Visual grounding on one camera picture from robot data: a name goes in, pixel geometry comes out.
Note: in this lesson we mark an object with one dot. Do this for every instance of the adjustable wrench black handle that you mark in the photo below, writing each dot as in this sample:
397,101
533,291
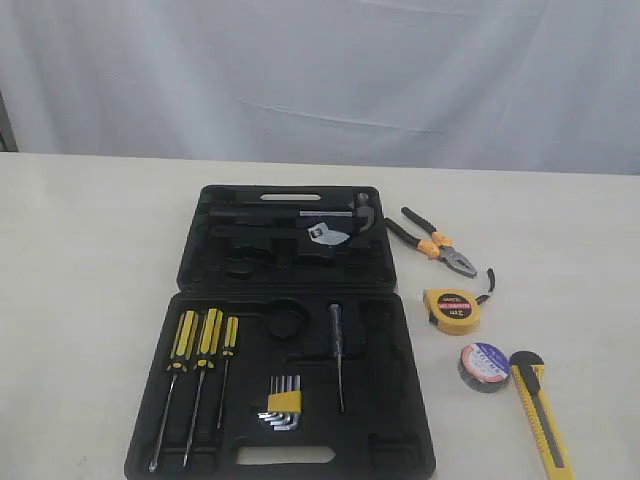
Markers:
319,234

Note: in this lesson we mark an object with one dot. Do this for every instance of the middle yellow black screwdriver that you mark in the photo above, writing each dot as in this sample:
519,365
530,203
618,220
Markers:
206,353

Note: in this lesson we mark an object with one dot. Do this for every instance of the white backdrop cloth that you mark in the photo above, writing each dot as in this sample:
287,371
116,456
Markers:
511,85

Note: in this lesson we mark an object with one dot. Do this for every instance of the hex key set yellow holder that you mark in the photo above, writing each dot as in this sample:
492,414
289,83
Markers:
284,405

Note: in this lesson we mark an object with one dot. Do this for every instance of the black plastic tool case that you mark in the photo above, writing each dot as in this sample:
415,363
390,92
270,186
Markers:
280,290

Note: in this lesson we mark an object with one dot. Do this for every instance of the yellow tape measure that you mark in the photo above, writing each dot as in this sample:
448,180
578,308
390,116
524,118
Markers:
456,312

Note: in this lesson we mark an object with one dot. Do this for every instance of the yellow utility knife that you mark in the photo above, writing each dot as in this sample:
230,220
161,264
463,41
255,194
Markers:
527,369

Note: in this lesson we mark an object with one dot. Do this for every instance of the large yellow black screwdriver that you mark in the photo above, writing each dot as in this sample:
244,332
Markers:
179,359

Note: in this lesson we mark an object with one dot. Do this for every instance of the pliers black orange handles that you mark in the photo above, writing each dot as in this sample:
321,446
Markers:
437,246

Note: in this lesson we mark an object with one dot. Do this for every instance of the claw hammer black handle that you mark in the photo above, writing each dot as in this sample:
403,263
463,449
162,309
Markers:
359,210

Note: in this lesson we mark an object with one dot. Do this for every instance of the small yellow black screwdriver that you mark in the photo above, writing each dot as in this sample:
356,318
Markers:
228,352

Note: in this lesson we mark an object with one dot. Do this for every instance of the black electrical tape roll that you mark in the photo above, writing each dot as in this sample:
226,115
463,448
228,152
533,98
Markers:
483,367

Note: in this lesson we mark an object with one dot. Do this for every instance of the blue test pen screwdriver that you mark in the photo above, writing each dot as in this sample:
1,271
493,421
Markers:
335,311

